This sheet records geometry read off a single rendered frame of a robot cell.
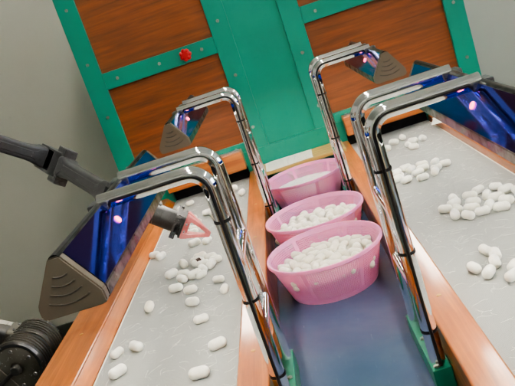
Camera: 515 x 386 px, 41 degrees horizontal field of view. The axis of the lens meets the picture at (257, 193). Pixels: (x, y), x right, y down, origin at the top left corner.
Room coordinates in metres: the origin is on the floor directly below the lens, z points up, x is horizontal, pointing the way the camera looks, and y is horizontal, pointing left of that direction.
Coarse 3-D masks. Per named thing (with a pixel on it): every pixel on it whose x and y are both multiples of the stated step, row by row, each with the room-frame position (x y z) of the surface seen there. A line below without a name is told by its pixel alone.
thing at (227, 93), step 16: (208, 96) 1.92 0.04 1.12; (224, 96) 1.90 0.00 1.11; (240, 96) 2.06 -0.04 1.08; (240, 112) 1.91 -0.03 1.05; (240, 128) 1.91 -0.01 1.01; (256, 144) 2.07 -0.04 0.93; (256, 160) 1.91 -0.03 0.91; (256, 176) 1.91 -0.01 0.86; (272, 192) 2.07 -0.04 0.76; (272, 208) 1.91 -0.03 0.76
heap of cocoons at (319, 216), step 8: (320, 208) 1.82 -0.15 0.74; (328, 208) 1.78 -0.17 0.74; (336, 208) 1.75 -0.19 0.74; (344, 208) 1.74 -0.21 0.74; (352, 208) 1.72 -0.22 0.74; (304, 216) 1.79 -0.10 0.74; (312, 216) 1.75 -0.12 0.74; (320, 216) 1.75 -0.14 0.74; (328, 216) 1.72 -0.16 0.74; (336, 216) 1.69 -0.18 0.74; (288, 224) 1.80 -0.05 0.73; (296, 224) 1.73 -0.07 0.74; (304, 224) 1.72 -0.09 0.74; (312, 224) 1.69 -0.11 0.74
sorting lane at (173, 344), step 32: (192, 224) 2.10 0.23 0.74; (192, 256) 1.78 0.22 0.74; (224, 256) 1.69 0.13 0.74; (160, 288) 1.61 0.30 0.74; (128, 320) 1.47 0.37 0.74; (160, 320) 1.40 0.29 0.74; (192, 320) 1.34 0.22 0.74; (224, 320) 1.29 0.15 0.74; (128, 352) 1.29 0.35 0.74; (160, 352) 1.24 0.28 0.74; (192, 352) 1.19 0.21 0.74; (224, 352) 1.15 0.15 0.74; (96, 384) 1.19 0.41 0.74; (128, 384) 1.15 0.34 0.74; (160, 384) 1.11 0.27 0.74; (192, 384) 1.07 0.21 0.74; (224, 384) 1.03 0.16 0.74
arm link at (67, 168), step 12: (72, 156) 2.02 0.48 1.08; (60, 168) 1.98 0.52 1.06; (72, 168) 1.93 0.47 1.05; (84, 168) 1.96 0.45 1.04; (48, 180) 2.03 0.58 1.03; (60, 180) 2.00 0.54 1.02; (72, 180) 1.90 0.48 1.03; (84, 180) 1.85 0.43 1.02; (96, 180) 1.80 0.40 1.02; (96, 192) 1.77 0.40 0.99
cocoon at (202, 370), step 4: (192, 368) 1.08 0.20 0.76; (196, 368) 1.08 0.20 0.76; (200, 368) 1.07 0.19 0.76; (204, 368) 1.07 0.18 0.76; (208, 368) 1.08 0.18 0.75; (192, 372) 1.07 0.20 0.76; (196, 372) 1.07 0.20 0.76; (200, 372) 1.07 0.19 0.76; (204, 372) 1.07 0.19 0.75; (208, 372) 1.07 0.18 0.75; (192, 376) 1.07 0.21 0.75; (196, 376) 1.07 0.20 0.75; (200, 376) 1.07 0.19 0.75; (204, 376) 1.07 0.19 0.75
